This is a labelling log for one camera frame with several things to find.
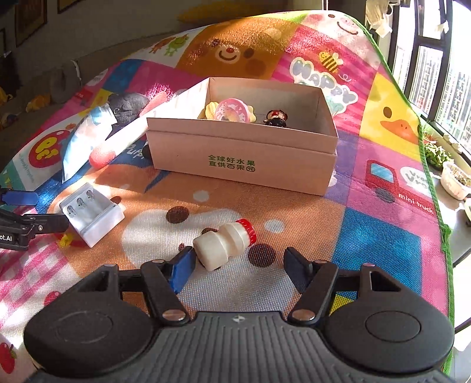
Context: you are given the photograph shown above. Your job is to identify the white yogurt drink bottle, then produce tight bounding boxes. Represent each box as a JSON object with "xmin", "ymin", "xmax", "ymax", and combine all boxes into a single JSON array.
[{"xmin": 193, "ymin": 219, "xmax": 257, "ymax": 271}]

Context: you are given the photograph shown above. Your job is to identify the black plush toy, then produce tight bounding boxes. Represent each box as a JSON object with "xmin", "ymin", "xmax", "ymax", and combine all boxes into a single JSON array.
[{"xmin": 107, "ymin": 93, "xmax": 149, "ymax": 139}]

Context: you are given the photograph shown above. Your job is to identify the white plastic holder block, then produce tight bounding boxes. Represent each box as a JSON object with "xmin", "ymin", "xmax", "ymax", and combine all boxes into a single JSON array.
[{"xmin": 59, "ymin": 183, "xmax": 125, "ymax": 247}]

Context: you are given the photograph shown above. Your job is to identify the beige sofa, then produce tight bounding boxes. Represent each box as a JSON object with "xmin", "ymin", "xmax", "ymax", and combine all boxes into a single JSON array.
[{"xmin": 0, "ymin": 22, "xmax": 207, "ymax": 163}]

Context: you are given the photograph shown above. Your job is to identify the blue white cotton pad pack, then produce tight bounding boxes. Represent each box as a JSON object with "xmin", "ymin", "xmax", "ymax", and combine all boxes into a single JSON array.
[{"xmin": 62, "ymin": 103, "xmax": 117, "ymax": 183}]

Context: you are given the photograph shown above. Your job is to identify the grey neck pillow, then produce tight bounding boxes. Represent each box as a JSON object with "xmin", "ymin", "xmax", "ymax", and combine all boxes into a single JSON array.
[{"xmin": 49, "ymin": 60, "xmax": 82, "ymax": 104}]

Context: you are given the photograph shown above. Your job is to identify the pink cardboard box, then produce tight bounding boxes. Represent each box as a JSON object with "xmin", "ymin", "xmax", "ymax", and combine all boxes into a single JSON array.
[{"xmin": 147, "ymin": 77, "xmax": 339, "ymax": 196}]

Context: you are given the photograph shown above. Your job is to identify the colourful cartoon play mat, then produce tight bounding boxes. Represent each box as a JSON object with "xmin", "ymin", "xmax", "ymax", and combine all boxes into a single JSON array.
[{"xmin": 1, "ymin": 11, "xmax": 453, "ymax": 382}]

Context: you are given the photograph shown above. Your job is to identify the small dark figurine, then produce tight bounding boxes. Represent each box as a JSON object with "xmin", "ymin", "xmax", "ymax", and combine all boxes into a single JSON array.
[{"xmin": 263, "ymin": 109, "xmax": 288, "ymax": 128}]

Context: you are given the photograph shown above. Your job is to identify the pink round toy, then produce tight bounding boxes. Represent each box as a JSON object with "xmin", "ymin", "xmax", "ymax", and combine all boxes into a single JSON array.
[{"xmin": 204, "ymin": 98, "xmax": 256, "ymax": 123}]

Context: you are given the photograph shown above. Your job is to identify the white plant pot bowl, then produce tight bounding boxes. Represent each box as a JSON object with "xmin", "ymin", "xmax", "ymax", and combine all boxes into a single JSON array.
[{"xmin": 440, "ymin": 161, "xmax": 470, "ymax": 200}]

